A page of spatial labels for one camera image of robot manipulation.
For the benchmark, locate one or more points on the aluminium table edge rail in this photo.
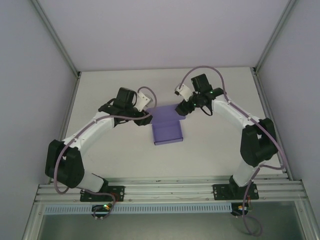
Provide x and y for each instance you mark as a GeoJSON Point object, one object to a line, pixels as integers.
{"type": "Point", "coordinates": [268, 107]}
{"type": "Point", "coordinates": [68, 110]}

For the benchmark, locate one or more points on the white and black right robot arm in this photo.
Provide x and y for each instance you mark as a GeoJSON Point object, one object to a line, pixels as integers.
{"type": "Point", "coordinates": [230, 110]}

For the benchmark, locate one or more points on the aluminium frame post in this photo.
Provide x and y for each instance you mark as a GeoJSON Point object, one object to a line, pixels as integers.
{"type": "Point", "coordinates": [57, 37]}
{"type": "Point", "coordinates": [274, 37]}

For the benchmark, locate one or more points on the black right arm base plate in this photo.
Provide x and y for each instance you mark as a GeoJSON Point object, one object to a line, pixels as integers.
{"type": "Point", "coordinates": [220, 192]}

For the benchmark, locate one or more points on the small black electronics board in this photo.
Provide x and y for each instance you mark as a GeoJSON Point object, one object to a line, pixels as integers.
{"type": "Point", "coordinates": [237, 209]}
{"type": "Point", "coordinates": [102, 208]}

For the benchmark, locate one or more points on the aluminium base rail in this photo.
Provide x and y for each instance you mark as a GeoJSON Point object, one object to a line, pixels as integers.
{"type": "Point", "coordinates": [170, 190]}

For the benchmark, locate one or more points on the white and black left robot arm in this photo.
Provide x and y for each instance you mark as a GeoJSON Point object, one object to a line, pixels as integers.
{"type": "Point", "coordinates": [92, 130]}

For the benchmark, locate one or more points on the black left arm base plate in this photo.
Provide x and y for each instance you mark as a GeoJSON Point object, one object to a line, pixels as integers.
{"type": "Point", "coordinates": [120, 191]}

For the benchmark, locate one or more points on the purple paper box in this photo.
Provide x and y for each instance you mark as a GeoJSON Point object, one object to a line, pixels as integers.
{"type": "Point", "coordinates": [166, 133]}

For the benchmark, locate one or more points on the grey metal panel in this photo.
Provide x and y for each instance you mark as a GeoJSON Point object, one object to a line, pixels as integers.
{"type": "Point", "coordinates": [162, 227]}

